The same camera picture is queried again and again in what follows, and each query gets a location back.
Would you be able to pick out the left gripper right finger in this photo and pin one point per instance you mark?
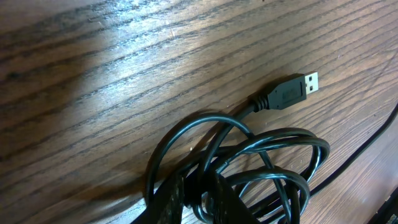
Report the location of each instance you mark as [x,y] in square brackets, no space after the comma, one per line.
[227,206]

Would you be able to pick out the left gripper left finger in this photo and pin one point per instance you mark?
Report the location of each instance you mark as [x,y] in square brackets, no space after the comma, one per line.
[167,206]

